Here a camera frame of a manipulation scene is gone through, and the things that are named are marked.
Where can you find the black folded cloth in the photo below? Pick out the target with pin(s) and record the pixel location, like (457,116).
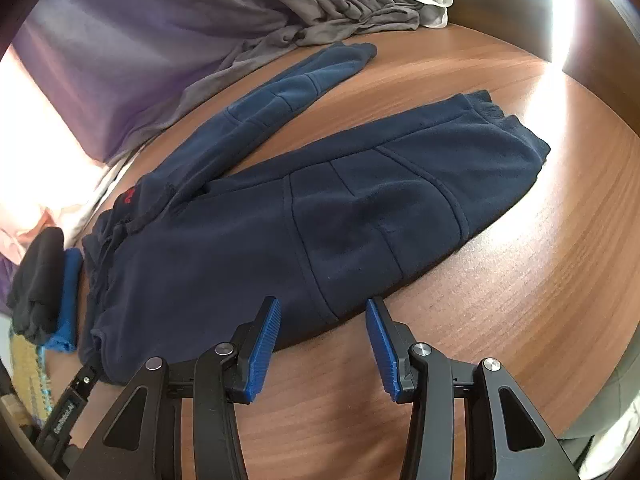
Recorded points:
(40,280)

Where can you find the blue folded cloth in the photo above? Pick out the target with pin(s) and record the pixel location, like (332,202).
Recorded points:
(67,300)

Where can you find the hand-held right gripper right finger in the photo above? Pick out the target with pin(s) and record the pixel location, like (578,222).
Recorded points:
(382,355)

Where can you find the grey fabric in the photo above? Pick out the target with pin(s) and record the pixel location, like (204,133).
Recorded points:
(610,410)

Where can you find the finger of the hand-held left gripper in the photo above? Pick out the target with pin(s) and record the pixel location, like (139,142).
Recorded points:
(84,379)

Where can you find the yellow and blue knit scarf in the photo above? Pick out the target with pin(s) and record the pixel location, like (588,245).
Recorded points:
(25,365)

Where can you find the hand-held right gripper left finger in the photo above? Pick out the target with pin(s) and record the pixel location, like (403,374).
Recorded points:
(262,350)

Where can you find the navy fleece pants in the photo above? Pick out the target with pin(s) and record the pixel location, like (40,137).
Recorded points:
(225,260)

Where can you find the grey crumpled garment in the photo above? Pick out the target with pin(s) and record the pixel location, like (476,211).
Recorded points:
(325,5)

